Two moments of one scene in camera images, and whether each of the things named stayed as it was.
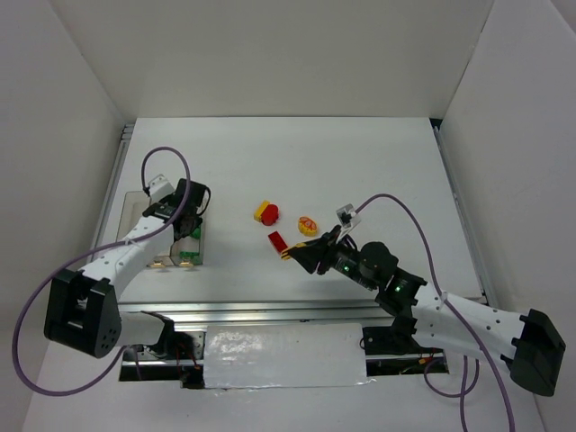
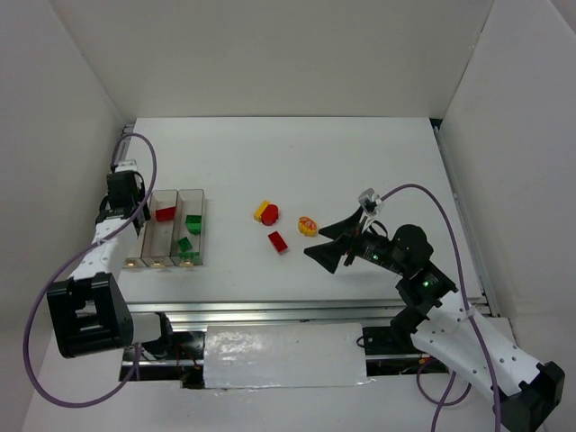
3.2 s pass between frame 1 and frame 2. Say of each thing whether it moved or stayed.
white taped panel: stayed
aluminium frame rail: stayed
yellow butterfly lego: stayed
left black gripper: moved
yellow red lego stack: stayed
